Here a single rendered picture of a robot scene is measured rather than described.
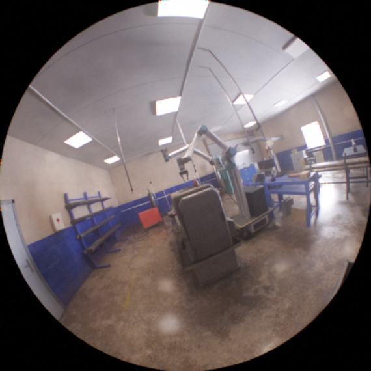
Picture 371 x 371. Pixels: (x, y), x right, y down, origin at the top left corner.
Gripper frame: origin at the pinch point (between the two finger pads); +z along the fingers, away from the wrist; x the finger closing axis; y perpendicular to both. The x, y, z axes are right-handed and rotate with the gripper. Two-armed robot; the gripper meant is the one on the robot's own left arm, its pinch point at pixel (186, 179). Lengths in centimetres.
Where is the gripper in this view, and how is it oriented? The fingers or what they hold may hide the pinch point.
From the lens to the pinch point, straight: 178.9
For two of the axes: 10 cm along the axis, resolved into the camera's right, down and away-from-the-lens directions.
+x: 9.4, -3.2, -0.7
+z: 3.2, 9.5, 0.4
